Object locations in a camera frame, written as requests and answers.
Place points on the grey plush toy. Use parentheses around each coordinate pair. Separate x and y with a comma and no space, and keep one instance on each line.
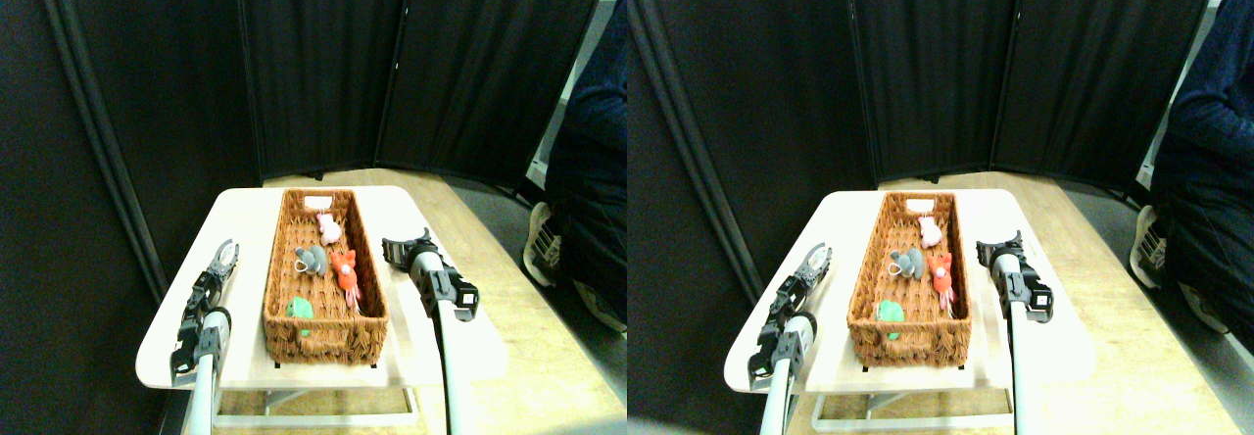
(908,264)
(313,261)

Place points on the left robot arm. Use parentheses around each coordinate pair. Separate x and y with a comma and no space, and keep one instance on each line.
(798,330)
(217,325)

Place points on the brown wicker basket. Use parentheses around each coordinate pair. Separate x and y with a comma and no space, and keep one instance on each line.
(362,345)
(945,347)

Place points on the person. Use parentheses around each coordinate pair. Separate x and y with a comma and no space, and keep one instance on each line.
(1215,131)
(602,131)

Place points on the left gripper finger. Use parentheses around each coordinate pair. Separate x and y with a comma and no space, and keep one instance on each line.
(217,262)
(807,265)
(825,260)
(233,257)

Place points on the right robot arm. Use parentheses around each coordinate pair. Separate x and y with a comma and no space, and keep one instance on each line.
(1007,267)
(425,265)

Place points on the black curtain stand pole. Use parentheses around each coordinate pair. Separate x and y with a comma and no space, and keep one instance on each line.
(391,82)
(99,131)
(698,131)
(1005,82)
(862,82)
(252,82)

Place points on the orange plush toy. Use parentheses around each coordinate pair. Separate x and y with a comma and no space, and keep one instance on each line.
(343,266)
(939,270)

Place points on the low white table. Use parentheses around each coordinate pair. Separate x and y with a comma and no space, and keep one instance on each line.
(841,217)
(245,215)

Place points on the white shelf unit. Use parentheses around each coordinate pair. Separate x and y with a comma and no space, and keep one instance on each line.
(598,24)
(1208,24)

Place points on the green ball toy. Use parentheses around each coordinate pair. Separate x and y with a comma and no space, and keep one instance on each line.
(890,313)
(300,310)

